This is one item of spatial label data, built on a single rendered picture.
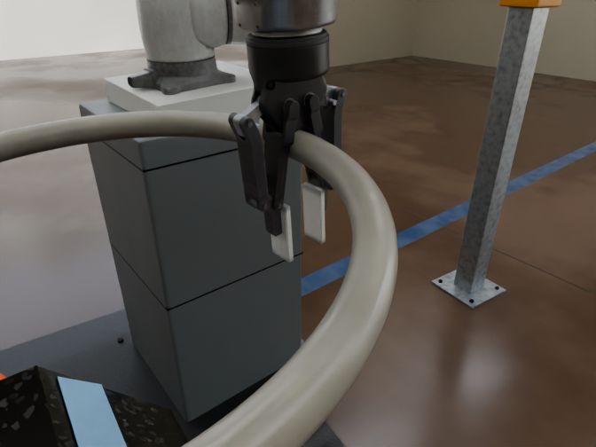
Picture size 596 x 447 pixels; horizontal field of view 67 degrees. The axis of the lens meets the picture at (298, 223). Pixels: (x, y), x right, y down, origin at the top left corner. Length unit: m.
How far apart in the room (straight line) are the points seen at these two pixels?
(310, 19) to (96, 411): 0.35
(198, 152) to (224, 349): 0.55
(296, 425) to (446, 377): 1.33
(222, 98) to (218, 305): 0.50
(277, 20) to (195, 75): 0.69
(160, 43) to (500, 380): 1.31
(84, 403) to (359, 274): 0.24
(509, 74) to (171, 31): 1.00
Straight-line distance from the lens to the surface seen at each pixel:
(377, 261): 0.27
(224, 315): 1.19
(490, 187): 1.67
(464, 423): 1.42
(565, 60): 6.88
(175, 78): 1.07
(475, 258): 1.79
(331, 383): 0.21
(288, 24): 0.39
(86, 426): 0.38
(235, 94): 1.04
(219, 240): 1.07
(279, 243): 0.50
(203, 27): 1.06
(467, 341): 1.66
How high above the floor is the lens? 1.06
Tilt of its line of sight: 28 degrees down
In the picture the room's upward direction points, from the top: straight up
